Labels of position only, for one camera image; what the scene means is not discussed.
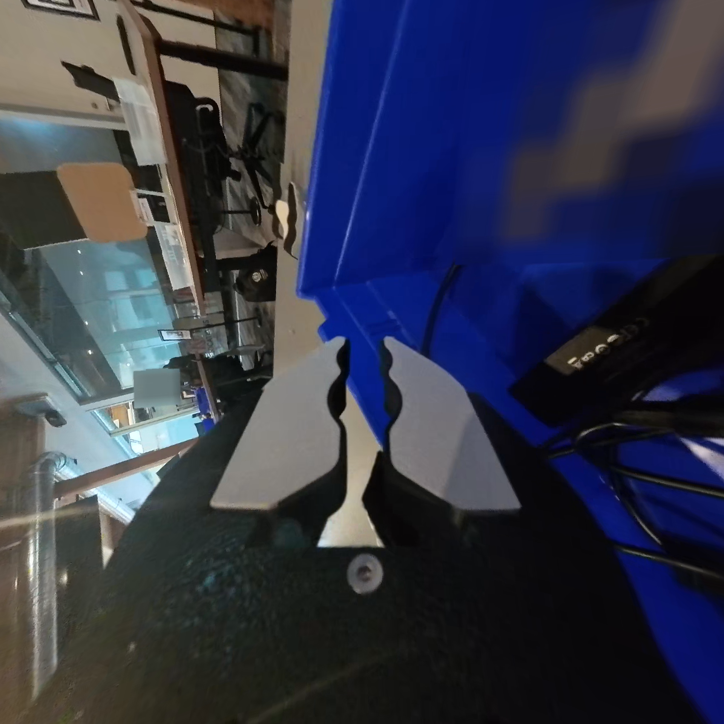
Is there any clear acrylic sheet holder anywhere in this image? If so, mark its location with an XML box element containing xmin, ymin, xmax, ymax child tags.
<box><xmin>112</xmin><ymin>76</ymin><xmax>167</xmax><ymax>166</ymax></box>

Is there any thin black cable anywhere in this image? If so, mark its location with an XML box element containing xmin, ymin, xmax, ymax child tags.
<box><xmin>421</xmin><ymin>263</ymin><xmax>462</xmax><ymax>351</ymax></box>

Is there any cardboard board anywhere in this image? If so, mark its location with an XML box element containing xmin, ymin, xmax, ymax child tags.
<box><xmin>57</xmin><ymin>163</ymin><xmax>149</xmax><ymax>243</ymax></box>

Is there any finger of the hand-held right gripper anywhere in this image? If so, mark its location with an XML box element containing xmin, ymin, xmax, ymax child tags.
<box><xmin>268</xmin><ymin>181</ymin><xmax>309</xmax><ymax>261</ymax></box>

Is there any blue plastic bin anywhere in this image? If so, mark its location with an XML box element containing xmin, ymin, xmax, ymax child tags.
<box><xmin>295</xmin><ymin>0</ymin><xmax>724</xmax><ymax>724</ymax></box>

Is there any looped black cable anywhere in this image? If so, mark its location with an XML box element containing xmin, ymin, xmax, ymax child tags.
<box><xmin>540</xmin><ymin>421</ymin><xmax>724</xmax><ymax>583</ymax></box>

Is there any black backpack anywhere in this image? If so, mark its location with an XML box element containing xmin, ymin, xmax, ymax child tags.
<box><xmin>233</xmin><ymin>243</ymin><xmax>279</xmax><ymax>303</ymax></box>

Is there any silver ventilation duct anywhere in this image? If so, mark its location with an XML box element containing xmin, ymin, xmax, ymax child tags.
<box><xmin>23</xmin><ymin>449</ymin><xmax>137</xmax><ymax>702</ymax></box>

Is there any wooden post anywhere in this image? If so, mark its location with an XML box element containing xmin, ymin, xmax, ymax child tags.
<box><xmin>54</xmin><ymin>438</ymin><xmax>199</xmax><ymax>501</ymax></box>

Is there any brown office desk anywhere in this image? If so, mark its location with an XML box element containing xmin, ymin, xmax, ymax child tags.
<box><xmin>116</xmin><ymin>0</ymin><xmax>289</xmax><ymax>306</ymax></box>

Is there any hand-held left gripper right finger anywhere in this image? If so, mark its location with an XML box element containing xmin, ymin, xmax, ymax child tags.
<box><xmin>376</xmin><ymin>336</ymin><xmax>522</xmax><ymax>512</ymax></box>

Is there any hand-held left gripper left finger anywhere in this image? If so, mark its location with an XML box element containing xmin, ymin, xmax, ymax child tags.
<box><xmin>209</xmin><ymin>336</ymin><xmax>350</xmax><ymax>515</ymax></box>

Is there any black usb hub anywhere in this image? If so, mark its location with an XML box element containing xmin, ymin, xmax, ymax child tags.
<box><xmin>509</xmin><ymin>255</ymin><xmax>724</xmax><ymax>428</ymax></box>

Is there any black office chair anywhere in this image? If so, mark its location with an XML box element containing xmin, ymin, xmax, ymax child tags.
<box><xmin>181</xmin><ymin>96</ymin><xmax>286</xmax><ymax>227</ymax></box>

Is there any thick black cable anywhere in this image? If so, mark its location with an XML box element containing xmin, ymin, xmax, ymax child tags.
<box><xmin>614</xmin><ymin>408</ymin><xmax>724</xmax><ymax>439</ymax></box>

